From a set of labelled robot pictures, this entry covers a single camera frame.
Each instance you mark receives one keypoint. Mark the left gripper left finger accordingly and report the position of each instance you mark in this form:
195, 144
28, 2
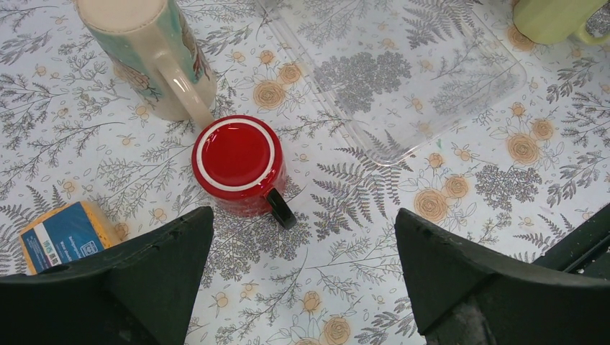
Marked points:
141, 291

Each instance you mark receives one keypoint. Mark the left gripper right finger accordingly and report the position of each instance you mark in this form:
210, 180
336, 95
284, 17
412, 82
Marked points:
464, 293

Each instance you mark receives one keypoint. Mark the red mug black handle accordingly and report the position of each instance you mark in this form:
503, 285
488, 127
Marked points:
239, 161

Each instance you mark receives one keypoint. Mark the tall cream illustrated mug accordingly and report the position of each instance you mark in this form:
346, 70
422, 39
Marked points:
152, 45

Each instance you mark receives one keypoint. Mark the light green mug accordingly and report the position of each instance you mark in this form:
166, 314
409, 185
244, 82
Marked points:
548, 22

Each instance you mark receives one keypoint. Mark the yellow sponge blue label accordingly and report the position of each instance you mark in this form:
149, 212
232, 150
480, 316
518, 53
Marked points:
66, 234

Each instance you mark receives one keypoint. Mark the floral tablecloth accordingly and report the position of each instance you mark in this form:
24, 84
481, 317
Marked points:
517, 178

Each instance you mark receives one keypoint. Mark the clear plastic tray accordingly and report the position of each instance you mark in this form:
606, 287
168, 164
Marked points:
398, 72

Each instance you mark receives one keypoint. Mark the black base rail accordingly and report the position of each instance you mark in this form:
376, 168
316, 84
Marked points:
584, 251

